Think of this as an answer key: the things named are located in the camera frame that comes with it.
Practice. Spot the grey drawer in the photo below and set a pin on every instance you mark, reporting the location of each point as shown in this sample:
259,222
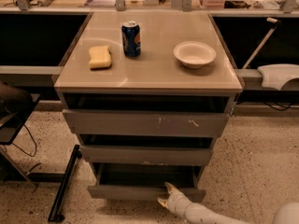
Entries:
147,155
145,123
137,182

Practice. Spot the blue pepsi can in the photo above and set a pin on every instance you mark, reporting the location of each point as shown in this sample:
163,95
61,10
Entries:
131,40

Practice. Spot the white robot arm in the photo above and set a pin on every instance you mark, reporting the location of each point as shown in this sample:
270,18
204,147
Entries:
195,213

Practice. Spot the grey bottom drawer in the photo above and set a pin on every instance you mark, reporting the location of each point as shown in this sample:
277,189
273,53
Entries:
137,182

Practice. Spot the black metal floor bar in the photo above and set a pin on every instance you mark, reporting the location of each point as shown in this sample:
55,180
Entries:
55,215

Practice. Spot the black chair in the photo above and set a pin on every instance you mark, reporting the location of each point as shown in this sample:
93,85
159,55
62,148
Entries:
16,105

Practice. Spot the yellow sponge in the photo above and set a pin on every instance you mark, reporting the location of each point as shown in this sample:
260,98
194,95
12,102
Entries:
100,57

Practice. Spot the grey top drawer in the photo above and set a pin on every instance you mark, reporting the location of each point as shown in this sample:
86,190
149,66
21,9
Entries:
145,123

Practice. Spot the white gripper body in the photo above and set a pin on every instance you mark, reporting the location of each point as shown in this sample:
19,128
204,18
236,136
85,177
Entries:
178,200

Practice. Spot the white curved device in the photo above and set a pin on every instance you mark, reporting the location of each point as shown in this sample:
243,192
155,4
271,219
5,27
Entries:
275,76

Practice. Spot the grey middle drawer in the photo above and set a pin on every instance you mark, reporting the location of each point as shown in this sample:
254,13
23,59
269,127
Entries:
147,155

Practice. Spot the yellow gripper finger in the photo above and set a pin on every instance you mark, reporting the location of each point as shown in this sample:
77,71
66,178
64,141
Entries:
171,188
163,202

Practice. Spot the white bowl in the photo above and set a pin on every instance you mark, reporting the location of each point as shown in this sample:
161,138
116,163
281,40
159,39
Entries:
193,54

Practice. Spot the white stick with handle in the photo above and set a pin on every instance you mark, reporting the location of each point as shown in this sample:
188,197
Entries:
275,23

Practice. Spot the grey drawer cabinet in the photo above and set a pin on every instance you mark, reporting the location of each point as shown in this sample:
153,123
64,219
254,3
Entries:
154,81

